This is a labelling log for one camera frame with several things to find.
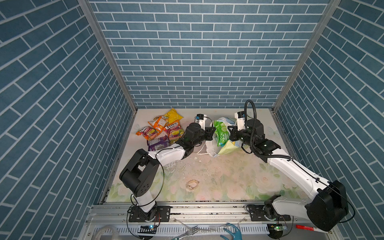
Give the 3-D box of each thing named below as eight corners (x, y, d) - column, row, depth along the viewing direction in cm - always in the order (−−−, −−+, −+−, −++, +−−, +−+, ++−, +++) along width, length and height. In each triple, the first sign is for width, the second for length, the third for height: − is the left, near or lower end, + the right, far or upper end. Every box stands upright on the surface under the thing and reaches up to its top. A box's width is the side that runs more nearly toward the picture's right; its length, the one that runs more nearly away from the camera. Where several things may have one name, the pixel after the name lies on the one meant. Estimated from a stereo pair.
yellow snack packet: (171, 125, 112) (171, 122, 110) (162, 116, 118) (162, 113, 115) (182, 118, 116) (182, 115, 114) (173, 110, 122) (173, 107, 120)
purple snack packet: (149, 152, 96) (148, 150, 95) (147, 142, 101) (146, 140, 100) (170, 146, 99) (170, 144, 98) (168, 136, 104) (168, 134, 103)
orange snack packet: (151, 126, 111) (149, 121, 107) (163, 117, 117) (162, 112, 112) (159, 134, 107) (158, 129, 102) (172, 124, 113) (171, 119, 108)
